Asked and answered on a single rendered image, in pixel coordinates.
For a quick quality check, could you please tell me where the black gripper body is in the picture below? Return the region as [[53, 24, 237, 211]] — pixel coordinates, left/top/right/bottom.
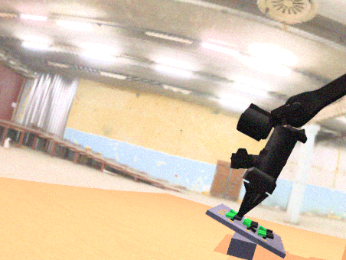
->
[[242, 145, 288, 195]]

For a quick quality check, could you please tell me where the grey switch panel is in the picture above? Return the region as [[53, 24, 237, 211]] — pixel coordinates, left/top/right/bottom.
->
[[205, 203, 286, 260]]

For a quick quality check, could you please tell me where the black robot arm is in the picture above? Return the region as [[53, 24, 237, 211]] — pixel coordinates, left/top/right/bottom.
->
[[230, 73, 346, 169]]

